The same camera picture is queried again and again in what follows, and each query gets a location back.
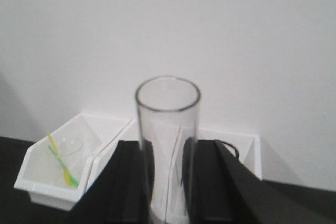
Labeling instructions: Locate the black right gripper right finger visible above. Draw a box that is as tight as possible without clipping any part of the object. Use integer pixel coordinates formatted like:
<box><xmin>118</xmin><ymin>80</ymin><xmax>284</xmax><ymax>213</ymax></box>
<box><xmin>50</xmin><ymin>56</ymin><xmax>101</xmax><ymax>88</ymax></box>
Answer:
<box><xmin>183</xmin><ymin>140</ymin><xmax>333</xmax><ymax>223</ymax></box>

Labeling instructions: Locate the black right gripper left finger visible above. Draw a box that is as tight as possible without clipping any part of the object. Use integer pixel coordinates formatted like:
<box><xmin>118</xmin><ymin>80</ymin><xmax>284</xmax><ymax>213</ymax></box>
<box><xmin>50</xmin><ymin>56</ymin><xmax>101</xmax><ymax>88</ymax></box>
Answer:
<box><xmin>68</xmin><ymin>141</ymin><xmax>154</xmax><ymax>223</ymax></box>

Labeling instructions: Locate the clear glass test tube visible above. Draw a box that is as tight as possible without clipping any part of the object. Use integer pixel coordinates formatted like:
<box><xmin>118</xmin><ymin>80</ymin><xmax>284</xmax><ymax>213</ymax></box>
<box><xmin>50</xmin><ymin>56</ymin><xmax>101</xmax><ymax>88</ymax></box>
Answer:
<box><xmin>135</xmin><ymin>76</ymin><xmax>201</xmax><ymax>223</ymax></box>

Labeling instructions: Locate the green plastic stirrer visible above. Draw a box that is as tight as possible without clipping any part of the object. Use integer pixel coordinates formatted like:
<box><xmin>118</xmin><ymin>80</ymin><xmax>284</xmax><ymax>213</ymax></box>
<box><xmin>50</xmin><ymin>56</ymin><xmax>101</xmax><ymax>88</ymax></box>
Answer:
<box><xmin>48</xmin><ymin>145</ymin><xmax>79</xmax><ymax>187</ymax></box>

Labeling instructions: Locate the white right storage bin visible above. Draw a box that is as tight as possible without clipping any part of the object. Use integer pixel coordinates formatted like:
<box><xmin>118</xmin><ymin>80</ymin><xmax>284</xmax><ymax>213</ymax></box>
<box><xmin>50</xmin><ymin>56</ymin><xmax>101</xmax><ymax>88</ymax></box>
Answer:
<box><xmin>198</xmin><ymin>128</ymin><xmax>262</xmax><ymax>180</ymax></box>

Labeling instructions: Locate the white storage bin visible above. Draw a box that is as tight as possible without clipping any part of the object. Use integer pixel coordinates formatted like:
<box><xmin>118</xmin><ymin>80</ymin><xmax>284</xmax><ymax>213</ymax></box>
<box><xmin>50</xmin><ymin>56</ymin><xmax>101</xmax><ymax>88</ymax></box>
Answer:
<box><xmin>14</xmin><ymin>113</ymin><xmax>131</xmax><ymax>211</ymax></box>
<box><xmin>86</xmin><ymin>119</ymin><xmax>139</xmax><ymax>190</ymax></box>
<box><xmin>198</xmin><ymin>128</ymin><xmax>262</xmax><ymax>180</ymax></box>

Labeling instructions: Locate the yellow plastic stirrer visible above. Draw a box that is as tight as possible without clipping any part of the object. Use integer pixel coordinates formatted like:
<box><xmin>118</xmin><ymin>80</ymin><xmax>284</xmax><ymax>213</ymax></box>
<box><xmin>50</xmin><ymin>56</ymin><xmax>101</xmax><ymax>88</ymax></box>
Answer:
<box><xmin>48</xmin><ymin>133</ymin><xmax>74</xmax><ymax>186</ymax></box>

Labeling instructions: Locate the white middle storage bin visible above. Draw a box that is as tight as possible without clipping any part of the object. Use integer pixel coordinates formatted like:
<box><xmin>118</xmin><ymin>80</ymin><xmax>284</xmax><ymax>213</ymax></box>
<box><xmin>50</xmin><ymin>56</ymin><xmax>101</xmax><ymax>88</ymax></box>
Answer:
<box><xmin>86</xmin><ymin>119</ymin><xmax>139</xmax><ymax>190</ymax></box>

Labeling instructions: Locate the white left storage bin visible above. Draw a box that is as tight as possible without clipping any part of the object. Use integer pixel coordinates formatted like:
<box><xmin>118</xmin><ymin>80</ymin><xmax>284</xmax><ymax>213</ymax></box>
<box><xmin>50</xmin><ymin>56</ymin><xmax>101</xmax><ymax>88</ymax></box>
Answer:
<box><xmin>14</xmin><ymin>113</ymin><xmax>131</xmax><ymax>211</ymax></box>

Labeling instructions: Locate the clear glass dish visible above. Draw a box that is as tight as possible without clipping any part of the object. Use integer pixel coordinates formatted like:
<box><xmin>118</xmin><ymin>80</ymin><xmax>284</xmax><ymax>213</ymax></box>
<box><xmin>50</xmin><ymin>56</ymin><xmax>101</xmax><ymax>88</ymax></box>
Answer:
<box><xmin>58</xmin><ymin>138</ymin><xmax>83</xmax><ymax>156</ymax></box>

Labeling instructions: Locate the black wire tripod stand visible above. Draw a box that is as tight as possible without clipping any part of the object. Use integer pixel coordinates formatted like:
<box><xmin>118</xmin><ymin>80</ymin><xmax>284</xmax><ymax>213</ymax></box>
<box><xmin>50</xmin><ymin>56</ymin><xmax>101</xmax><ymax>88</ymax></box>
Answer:
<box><xmin>221</xmin><ymin>141</ymin><xmax>239</xmax><ymax>159</ymax></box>

